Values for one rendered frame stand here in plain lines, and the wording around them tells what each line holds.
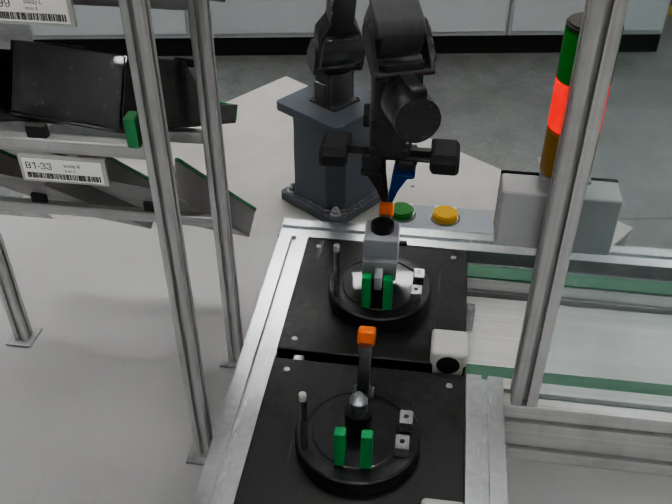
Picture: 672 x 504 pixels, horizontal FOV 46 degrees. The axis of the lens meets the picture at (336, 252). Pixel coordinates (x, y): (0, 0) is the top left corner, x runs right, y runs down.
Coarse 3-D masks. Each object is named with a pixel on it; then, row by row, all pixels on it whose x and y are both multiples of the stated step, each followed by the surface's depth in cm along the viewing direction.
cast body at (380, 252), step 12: (372, 228) 101; (384, 228) 100; (396, 228) 102; (372, 240) 100; (384, 240) 100; (396, 240) 100; (372, 252) 101; (384, 252) 101; (396, 252) 101; (372, 264) 102; (384, 264) 101; (396, 264) 101; (372, 276) 103
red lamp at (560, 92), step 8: (560, 88) 74; (568, 88) 73; (552, 96) 76; (560, 96) 74; (552, 104) 75; (560, 104) 74; (552, 112) 76; (560, 112) 74; (552, 120) 76; (560, 120) 75; (552, 128) 76; (560, 128) 75
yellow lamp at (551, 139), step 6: (546, 132) 78; (552, 132) 76; (546, 138) 78; (552, 138) 77; (558, 138) 76; (546, 144) 78; (552, 144) 77; (546, 150) 78; (552, 150) 77; (546, 156) 78; (552, 156) 77; (540, 162) 80; (546, 162) 78; (552, 162) 78; (540, 168) 80; (546, 168) 79; (552, 168) 78; (546, 174) 79
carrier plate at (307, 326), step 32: (320, 256) 116; (352, 256) 116; (416, 256) 116; (448, 256) 116; (320, 288) 110; (448, 288) 110; (288, 320) 105; (320, 320) 105; (448, 320) 105; (288, 352) 101; (320, 352) 101; (352, 352) 100; (384, 352) 100; (416, 352) 100
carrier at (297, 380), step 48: (288, 384) 96; (336, 384) 96; (384, 384) 96; (432, 384) 96; (288, 432) 90; (336, 432) 81; (384, 432) 88; (432, 432) 90; (240, 480) 85; (288, 480) 85; (336, 480) 83; (384, 480) 83; (432, 480) 85
